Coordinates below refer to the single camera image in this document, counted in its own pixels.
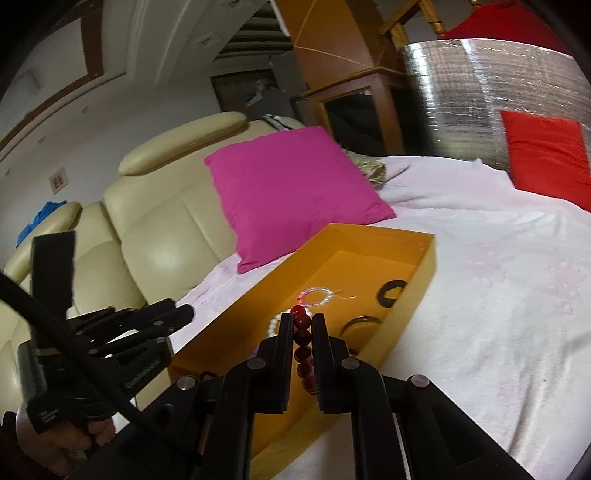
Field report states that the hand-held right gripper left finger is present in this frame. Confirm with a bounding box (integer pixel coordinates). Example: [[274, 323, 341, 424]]
[[69, 314, 296, 480]]

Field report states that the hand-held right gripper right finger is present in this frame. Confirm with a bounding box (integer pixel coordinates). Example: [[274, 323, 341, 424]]
[[311, 314, 536, 480]]

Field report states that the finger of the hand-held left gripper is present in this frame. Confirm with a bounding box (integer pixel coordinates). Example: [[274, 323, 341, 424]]
[[87, 305, 195, 359], [68, 298, 177, 336]]

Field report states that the red bead bracelet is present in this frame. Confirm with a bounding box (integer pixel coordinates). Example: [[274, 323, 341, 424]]
[[290, 305, 319, 398]]

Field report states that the white bead bracelet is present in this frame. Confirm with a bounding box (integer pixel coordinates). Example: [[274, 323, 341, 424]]
[[267, 311, 293, 339]]

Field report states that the metal bangle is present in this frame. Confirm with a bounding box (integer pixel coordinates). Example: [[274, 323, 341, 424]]
[[341, 315, 384, 340]]

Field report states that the clear bead bracelet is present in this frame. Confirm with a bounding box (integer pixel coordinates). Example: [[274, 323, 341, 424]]
[[298, 286, 358, 308]]

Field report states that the black ring bracelet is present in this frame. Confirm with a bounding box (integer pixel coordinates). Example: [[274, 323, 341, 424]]
[[376, 279, 408, 308]]

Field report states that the orange box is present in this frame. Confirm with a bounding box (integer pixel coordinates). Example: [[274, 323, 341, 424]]
[[168, 224, 437, 478]]

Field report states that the person's left hand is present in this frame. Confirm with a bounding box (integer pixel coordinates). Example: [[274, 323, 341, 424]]
[[16, 406, 117, 477]]

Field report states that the cream leather sofa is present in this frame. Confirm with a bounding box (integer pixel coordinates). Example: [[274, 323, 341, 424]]
[[0, 111, 306, 416]]

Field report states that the blue cloth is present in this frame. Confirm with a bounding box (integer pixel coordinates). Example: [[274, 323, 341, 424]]
[[16, 199, 68, 248]]

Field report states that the pink pillow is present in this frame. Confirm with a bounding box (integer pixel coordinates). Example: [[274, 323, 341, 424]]
[[204, 127, 398, 274]]

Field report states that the patterned cloth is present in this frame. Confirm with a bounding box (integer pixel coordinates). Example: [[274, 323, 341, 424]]
[[346, 150, 410, 191]]

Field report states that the white blanket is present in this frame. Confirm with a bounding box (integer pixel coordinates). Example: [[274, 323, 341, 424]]
[[175, 154, 591, 480]]

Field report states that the striped cloth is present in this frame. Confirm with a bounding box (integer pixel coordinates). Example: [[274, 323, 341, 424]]
[[260, 114, 306, 133]]

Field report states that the silver insulation sheet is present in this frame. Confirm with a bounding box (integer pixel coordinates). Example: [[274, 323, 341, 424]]
[[399, 38, 591, 174]]

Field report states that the red pillow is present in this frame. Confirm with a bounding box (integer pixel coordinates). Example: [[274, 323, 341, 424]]
[[501, 110, 591, 213]]

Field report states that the wooden cabinet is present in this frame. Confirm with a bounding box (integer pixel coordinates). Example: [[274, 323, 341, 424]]
[[272, 0, 416, 156]]

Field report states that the wooden chair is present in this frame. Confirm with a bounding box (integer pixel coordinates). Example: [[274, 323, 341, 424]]
[[379, 0, 509, 49]]

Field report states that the red cloth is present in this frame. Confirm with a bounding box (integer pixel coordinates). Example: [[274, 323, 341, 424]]
[[441, 4, 570, 55]]

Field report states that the black cable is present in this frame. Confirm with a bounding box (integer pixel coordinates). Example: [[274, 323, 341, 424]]
[[0, 271, 204, 459]]

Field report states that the framed wall painting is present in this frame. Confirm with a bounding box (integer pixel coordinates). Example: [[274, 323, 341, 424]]
[[210, 69, 297, 121]]

